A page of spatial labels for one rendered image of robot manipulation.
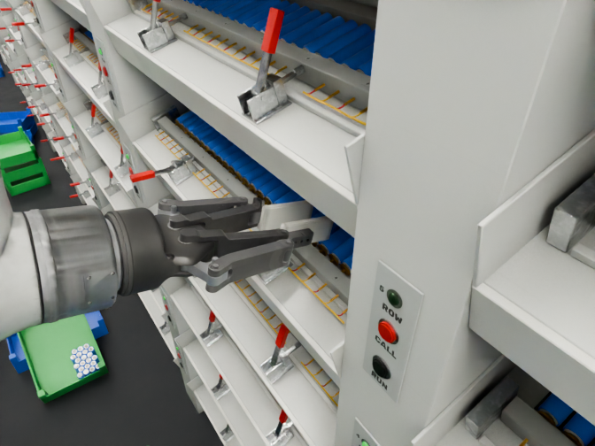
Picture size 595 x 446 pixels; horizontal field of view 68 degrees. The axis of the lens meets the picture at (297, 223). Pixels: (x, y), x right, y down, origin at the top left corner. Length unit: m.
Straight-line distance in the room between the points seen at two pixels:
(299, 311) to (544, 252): 0.29
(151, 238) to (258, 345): 0.37
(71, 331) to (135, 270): 1.39
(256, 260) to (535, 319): 0.25
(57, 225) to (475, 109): 0.30
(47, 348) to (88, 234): 1.41
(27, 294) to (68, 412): 1.31
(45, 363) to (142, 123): 1.07
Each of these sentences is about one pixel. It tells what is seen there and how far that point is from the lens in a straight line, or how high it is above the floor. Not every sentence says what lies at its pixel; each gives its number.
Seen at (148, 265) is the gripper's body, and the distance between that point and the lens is 0.39.
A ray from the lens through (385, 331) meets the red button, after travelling 0.33.
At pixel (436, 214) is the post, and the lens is 0.26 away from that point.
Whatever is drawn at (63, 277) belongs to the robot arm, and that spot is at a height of 1.08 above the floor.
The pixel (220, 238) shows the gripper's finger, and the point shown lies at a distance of 0.42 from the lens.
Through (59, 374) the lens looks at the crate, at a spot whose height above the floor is 0.03.
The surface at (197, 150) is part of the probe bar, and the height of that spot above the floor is 0.97.
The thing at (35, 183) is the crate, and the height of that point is 0.03.
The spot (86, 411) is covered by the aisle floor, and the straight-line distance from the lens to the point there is 1.65.
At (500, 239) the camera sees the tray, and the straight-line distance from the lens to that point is 0.25.
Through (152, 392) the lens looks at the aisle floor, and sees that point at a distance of 1.61.
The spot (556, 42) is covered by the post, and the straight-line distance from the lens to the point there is 0.21.
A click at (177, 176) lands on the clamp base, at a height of 0.95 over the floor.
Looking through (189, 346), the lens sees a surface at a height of 0.33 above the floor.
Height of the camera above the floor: 1.31
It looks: 37 degrees down
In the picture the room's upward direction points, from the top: straight up
